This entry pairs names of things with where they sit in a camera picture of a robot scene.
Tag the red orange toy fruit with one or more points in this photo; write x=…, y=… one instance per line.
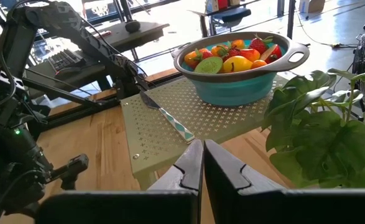
x=258, y=64

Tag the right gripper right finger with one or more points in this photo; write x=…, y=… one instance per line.
x=263, y=205

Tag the black keyboard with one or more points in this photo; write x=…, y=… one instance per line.
x=64, y=59

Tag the brown cardboard box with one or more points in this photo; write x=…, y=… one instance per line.
x=312, y=4

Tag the silver table knife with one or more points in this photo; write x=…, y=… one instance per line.
x=176, y=124

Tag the orange toy peach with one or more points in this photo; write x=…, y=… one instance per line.
x=219, y=50

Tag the small orange toy fruit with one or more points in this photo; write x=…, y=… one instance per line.
x=238, y=43
x=191, y=59

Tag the blue collapsible colander bowl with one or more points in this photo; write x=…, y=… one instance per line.
x=232, y=90

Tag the blue background chair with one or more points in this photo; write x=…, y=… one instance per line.
x=230, y=15

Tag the potted green plant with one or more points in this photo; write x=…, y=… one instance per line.
x=322, y=146

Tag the toy kiwi half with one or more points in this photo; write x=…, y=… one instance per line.
x=209, y=65

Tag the red toy apple half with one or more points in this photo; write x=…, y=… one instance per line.
x=274, y=51

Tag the red toy strawberry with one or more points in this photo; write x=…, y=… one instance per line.
x=233, y=52
x=205, y=53

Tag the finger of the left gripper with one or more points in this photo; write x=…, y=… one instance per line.
x=73, y=166

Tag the black round device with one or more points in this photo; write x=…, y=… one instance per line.
x=132, y=25

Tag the grey desk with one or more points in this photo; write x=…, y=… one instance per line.
x=138, y=32

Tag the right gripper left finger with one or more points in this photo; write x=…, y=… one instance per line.
x=157, y=202

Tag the black desk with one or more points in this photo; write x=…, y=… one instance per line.
x=76, y=76

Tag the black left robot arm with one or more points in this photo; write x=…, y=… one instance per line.
x=61, y=28

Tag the pointed yellow toy lemon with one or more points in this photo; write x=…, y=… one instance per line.
x=236, y=64

